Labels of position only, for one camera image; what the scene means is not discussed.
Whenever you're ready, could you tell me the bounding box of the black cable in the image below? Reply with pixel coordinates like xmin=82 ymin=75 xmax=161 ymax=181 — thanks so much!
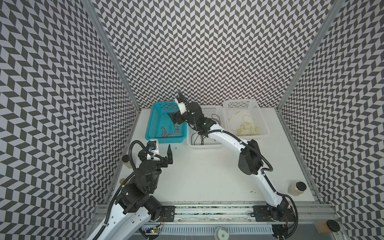
xmin=193 ymin=113 xmax=221 ymax=146

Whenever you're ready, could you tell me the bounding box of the yellow cable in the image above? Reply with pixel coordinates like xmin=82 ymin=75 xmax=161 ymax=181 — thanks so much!
xmin=227 ymin=111 xmax=259 ymax=137

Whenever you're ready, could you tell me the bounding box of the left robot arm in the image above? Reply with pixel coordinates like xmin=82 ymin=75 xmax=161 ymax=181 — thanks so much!
xmin=88 ymin=140 xmax=173 ymax=240

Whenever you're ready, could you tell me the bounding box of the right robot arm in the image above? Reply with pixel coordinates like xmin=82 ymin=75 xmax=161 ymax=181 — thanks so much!
xmin=168 ymin=92 xmax=299 ymax=229

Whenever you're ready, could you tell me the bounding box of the teal plastic basket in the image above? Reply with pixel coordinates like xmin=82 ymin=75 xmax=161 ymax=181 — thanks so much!
xmin=145 ymin=101 xmax=187 ymax=144

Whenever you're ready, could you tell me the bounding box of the middle white plastic basket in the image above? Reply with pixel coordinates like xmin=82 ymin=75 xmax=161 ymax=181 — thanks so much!
xmin=186 ymin=105 xmax=228 ymax=150

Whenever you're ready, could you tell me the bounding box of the white plastic basket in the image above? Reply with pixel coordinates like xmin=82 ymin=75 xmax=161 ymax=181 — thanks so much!
xmin=223 ymin=99 xmax=270 ymax=140
xmin=186 ymin=105 xmax=228 ymax=150

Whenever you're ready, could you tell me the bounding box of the black cap jar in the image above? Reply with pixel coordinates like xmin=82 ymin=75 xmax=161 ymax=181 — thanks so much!
xmin=122 ymin=155 xmax=132 ymax=169

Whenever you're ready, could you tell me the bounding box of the right white plastic basket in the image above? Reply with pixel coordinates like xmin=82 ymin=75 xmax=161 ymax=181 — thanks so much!
xmin=223 ymin=99 xmax=270 ymax=140

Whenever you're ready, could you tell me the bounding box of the round white knob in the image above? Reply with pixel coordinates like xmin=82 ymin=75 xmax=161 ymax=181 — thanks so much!
xmin=214 ymin=227 xmax=230 ymax=240

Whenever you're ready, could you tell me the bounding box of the right side clear jar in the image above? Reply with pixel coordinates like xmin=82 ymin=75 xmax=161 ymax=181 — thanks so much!
xmin=288 ymin=182 xmax=307 ymax=197

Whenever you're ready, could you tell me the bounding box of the black round cap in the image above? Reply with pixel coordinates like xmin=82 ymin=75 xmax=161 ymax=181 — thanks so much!
xmin=326 ymin=220 xmax=341 ymax=233

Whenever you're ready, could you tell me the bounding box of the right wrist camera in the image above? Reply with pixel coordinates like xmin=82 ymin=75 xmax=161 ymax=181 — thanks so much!
xmin=175 ymin=95 xmax=189 ymax=115

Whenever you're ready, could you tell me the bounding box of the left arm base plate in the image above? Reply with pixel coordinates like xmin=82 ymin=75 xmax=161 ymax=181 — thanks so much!
xmin=159 ymin=205 xmax=176 ymax=223

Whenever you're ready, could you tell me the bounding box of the aluminium front rail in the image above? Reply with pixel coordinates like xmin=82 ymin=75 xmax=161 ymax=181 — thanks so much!
xmin=163 ymin=202 xmax=341 ymax=224

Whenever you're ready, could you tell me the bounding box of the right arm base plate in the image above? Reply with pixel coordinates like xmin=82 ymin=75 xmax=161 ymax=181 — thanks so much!
xmin=251 ymin=206 xmax=274 ymax=222

